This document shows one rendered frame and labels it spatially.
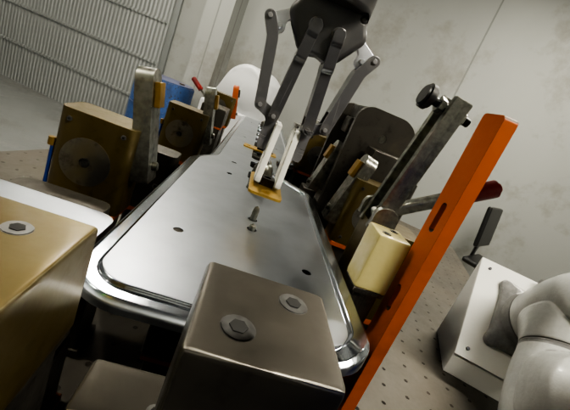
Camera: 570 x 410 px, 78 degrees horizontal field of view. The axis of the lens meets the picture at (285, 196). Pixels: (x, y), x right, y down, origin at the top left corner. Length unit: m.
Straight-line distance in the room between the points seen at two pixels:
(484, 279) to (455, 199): 0.74
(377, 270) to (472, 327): 0.67
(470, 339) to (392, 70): 3.01
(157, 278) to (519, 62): 3.74
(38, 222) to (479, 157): 0.31
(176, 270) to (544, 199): 3.81
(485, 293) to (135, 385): 0.94
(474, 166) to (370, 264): 0.13
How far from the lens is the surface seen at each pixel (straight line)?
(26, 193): 0.35
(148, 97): 0.45
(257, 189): 0.38
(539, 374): 0.78
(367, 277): 0.36
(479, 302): 1.04
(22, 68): 5.81
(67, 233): 0.18
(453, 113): 0.43
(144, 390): 0.20
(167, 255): 0.30
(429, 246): 0.35
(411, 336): 1.05
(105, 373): 0.20
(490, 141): 0.34
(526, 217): 3.95
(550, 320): 0.86
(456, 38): 3.79
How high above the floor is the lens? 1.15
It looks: 15 degrees down
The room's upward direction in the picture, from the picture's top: 23 degrees clockwise
